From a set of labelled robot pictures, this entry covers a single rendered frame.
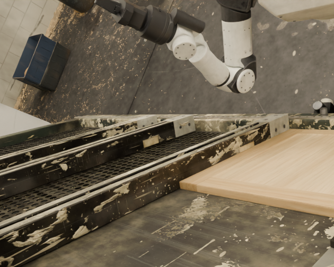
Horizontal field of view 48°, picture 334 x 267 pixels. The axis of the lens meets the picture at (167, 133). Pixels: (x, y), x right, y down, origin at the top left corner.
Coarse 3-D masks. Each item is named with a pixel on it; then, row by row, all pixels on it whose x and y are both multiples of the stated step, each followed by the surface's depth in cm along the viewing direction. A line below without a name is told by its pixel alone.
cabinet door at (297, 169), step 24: (264, 144) 115; (288, 144) 112; (312, 144) 108; (216, 168) 98; (240, 168) 96; (264, 168) 93; (288, 168) 90; (312, 168) 88; (216, 192) 84; (240, 192) 79; (264, 192) 77; (288, 192) 75; (312, 192) 73
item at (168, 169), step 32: (256, 128) 116; (288, 128) 129; (160, 160) 94; (192, 160) 96; (96, 192) 77; (128, 192) 82; (160, 192) 88; (0, 224) 67; (32, 224) 67; (64, 224) 71; (96, 224) 76; (0, 256) 63; (32, 256) 67
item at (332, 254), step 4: (332, 248) 49; (328, 252) 48; (332, 252) 48; (324, 256) 48; (328, 256) 48; (332, 256) 47; (320, 260) 47; (324, 260) 47; (328, 260) 47; (332, 260) 47; (316, 264) 46; (320, 264) 46; (324, 264) 46; (328, 264) 46; (332, 264) 46
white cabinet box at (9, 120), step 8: (0, 104) 405; (0, 112) 406; (8, 112) 412; (16, 112) 418; (0, 120) 408; (8, 120) 414; (16, 120) 419; (24, 120) 425; (32, 120) 431; (40, 120) 437; (0, 128) 409; (8, 128) 415; (16, 128) 421; (24, 128) 426; (32, 128) 432
